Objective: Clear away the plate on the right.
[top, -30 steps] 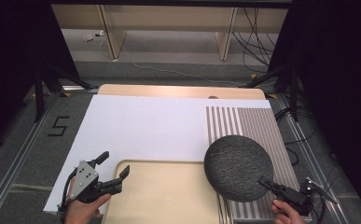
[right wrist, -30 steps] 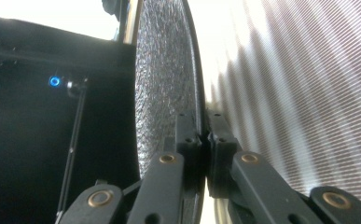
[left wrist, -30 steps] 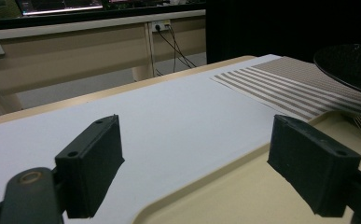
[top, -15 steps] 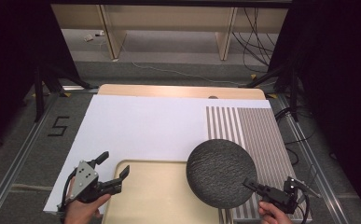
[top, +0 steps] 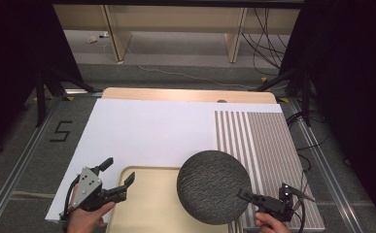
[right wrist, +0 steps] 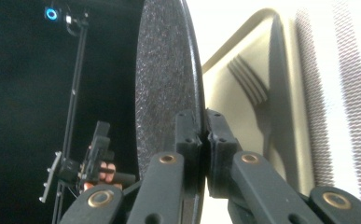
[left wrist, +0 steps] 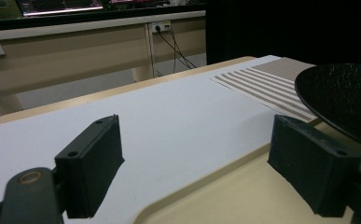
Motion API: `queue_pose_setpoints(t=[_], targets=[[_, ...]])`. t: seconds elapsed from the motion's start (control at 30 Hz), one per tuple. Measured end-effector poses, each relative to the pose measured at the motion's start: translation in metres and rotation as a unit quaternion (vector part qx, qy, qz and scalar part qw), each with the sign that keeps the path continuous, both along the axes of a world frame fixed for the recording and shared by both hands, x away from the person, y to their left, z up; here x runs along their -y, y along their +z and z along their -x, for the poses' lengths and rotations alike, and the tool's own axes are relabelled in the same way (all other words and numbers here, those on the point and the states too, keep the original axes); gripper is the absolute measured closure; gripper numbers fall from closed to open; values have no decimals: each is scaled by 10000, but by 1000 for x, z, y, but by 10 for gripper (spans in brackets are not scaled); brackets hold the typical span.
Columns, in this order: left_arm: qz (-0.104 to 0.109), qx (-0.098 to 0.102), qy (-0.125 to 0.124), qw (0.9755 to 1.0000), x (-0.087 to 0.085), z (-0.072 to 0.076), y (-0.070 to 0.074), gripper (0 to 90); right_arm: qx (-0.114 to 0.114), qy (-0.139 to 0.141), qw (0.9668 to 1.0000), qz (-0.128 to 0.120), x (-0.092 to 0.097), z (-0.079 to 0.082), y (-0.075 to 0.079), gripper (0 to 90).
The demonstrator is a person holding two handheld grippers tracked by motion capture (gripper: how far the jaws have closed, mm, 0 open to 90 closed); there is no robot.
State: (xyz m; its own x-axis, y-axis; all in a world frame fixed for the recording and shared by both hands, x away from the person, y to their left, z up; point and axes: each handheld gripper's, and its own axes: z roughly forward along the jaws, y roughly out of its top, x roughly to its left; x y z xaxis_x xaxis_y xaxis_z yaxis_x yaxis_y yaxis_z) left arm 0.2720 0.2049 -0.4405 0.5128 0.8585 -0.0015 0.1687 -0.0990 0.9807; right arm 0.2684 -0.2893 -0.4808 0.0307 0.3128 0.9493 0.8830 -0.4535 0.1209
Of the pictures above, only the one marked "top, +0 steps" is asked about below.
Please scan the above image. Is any dark grey round plate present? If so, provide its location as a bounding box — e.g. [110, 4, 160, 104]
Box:
[176, 150, 253, 226]

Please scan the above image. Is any light wooden desk frame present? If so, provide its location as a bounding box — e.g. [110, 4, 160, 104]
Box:
[52, 4, 301, 64]

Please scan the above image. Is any bundle of black cables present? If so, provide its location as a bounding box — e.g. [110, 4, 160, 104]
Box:
[242, 8, 291, 78]

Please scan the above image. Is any beige plastic tray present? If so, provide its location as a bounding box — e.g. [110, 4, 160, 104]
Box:
[106, 165, 243, 233]

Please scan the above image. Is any dark curtain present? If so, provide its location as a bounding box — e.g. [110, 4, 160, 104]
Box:
[278, 0, 376, 224]
[0, 0, 84, 161]

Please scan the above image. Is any black tripod stand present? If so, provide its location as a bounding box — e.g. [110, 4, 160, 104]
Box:
[256, 66, 314, 128]
[33, 66, 104, 128]

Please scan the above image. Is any grey striped placemat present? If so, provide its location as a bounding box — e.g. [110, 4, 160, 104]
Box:
[214, 110, 325, 232]

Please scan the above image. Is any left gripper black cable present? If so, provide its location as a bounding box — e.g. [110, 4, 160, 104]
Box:
[58, 176, 82, 224]

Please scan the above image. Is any white board sheet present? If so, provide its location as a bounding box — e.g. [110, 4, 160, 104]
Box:
[45, 98, 284, 223]

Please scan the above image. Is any person's right hand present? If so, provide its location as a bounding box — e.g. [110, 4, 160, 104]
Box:
[254, 212, 292, 233]

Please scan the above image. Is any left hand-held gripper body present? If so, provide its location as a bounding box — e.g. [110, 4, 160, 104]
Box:
[68, 166, 116, 213]

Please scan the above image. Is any thin white floor cable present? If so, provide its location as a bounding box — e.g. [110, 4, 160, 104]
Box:
[123, 42, 261, 90]

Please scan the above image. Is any black floor cable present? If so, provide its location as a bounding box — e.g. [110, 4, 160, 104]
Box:
[286, 111, 331, 173]

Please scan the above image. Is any white plug adapter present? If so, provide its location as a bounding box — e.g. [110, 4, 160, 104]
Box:
[86, 31, 110, 45]

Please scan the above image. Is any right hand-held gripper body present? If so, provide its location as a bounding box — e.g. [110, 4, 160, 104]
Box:
[255, 183, 316, 223]

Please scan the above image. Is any person's left hand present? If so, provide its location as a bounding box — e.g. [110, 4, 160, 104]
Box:
[65, 201, 116, 233]

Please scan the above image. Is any aluminium floor rail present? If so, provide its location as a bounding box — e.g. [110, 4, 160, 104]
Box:
[0, 96, 64, 233]
[287, 97, 366, 233]

